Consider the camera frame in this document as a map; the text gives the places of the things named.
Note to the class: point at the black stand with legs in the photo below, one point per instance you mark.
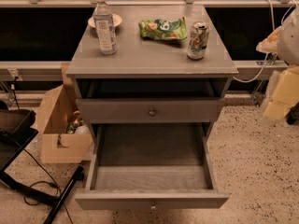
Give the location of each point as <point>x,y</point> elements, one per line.
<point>16,133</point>

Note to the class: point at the clear plastic water bottle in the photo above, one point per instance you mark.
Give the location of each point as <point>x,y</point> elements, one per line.
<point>107,37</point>

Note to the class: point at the grey drawer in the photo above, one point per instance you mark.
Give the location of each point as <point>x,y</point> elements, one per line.
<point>150,166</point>
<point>142,110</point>

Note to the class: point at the grey wooden drawer cabinet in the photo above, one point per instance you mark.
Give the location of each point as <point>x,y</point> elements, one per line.
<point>151,69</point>

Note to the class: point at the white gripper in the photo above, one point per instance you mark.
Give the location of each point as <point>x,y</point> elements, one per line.
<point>290,42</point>

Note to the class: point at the bottles inside cardboard box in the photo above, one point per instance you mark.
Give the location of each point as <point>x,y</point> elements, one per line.
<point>76,125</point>

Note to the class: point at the white green soda can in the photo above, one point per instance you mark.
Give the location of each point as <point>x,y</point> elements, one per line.
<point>199,34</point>

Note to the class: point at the grey top drawer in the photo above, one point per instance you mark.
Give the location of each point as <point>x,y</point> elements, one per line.
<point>142,110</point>

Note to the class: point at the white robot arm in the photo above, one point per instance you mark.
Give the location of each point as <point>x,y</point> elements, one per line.
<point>288,39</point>

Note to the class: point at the open cardboard box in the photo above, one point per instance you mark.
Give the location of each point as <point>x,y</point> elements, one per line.
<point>56,111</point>

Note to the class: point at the green chip bag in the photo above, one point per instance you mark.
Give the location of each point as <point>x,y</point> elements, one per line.
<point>160,29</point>

